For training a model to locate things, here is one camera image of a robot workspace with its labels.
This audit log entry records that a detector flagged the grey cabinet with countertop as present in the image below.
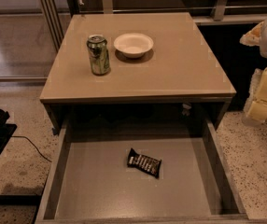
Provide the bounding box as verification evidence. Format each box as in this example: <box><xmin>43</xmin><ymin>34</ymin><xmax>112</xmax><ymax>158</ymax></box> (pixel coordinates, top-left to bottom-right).
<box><xmin>40</xmin><ymin>13</ymin><xmax>235</xmax><ymax>129</ymax></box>

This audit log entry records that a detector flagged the black cable on floor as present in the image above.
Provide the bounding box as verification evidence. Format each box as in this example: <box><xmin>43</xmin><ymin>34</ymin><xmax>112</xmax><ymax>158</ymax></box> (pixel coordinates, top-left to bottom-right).
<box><xmin>11</xmin><ymin>135</ymin><xmax>53</xmax><ymax>163</ymax></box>

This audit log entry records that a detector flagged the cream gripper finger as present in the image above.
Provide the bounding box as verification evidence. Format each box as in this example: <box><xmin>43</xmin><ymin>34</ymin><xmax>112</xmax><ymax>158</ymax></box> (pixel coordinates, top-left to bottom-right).
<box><xmin>244</xmin><ymin>68</ymin><xmax>267</xmax><ymax>124</ymax></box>
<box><xmin>240</xmin><ymin>21</ymin><xmax>264</xmax><ymax>47</ymax></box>

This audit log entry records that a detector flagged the small drawer lock latch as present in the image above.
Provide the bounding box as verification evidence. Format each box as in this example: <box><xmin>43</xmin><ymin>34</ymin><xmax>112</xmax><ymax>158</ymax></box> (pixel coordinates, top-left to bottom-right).
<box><xmin>182</xmin><ymin>103</ymin><xmax>191</xmax><ymax>116</ymax></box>

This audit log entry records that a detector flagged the black rxbar chocolate wrapper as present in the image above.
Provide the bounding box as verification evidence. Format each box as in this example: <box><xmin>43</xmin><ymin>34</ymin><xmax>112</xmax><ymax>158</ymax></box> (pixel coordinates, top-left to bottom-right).
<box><xmin>127</xmin><ymin>148</ymin><xmax>162</xmax><ymax>178</ymax></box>

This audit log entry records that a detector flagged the white paper bowl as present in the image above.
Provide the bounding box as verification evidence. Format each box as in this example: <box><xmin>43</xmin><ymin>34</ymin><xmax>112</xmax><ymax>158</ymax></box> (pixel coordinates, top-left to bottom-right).
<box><xmin>114</xmin><ymin>33</ymin><xmax>154</xmax><ymax>59</ymax></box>

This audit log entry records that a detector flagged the metal railing frame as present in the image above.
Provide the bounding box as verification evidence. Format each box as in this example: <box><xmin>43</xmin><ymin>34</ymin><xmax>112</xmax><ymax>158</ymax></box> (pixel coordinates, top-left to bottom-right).
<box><xmin>39</xmin><ymin>0</ymin><xmax>267</xmax><ymax>48</ymax></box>

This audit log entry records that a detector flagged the green soda can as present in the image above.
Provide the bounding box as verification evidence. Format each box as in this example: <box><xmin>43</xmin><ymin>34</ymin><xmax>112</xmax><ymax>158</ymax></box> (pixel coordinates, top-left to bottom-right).
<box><xmin>86</xmin><ymin>35</ymin><xmax>110</xmax><ymax>76</ymax></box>

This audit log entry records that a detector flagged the open grey top drawer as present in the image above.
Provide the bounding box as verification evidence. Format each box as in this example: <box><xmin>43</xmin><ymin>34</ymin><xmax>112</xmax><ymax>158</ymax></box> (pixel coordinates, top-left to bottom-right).
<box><xmin>35</xmin><ymin>116</ymin><xmax>267</xmax><ymax>224</ymax></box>

